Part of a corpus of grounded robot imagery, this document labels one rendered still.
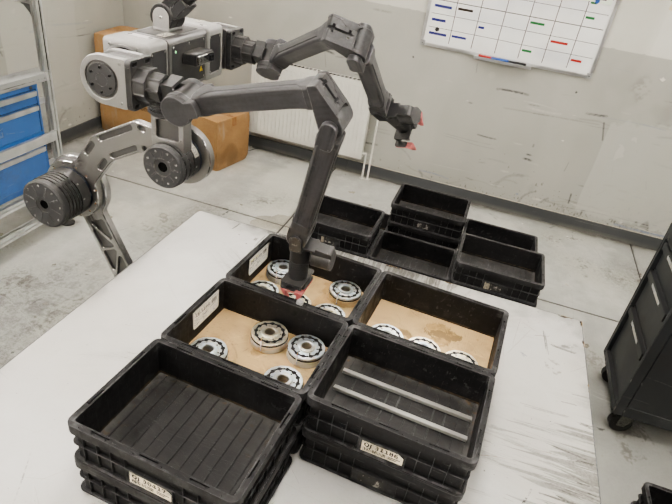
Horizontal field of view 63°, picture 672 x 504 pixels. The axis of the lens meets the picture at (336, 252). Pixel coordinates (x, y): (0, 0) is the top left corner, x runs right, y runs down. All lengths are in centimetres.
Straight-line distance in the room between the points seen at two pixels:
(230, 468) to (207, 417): 15
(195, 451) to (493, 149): 356
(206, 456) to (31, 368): 64
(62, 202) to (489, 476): 158
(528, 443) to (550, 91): 304
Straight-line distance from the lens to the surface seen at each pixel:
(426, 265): 286
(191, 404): 140
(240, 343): 155
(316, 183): 133
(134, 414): 140
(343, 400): 143
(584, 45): 424
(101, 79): 148
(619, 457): 286
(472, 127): 438
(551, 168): 446
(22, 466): 153
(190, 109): 135
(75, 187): 211
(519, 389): 183
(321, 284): 179
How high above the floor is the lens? 187
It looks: 32 degrees down
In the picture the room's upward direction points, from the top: 9 degrees clockwise
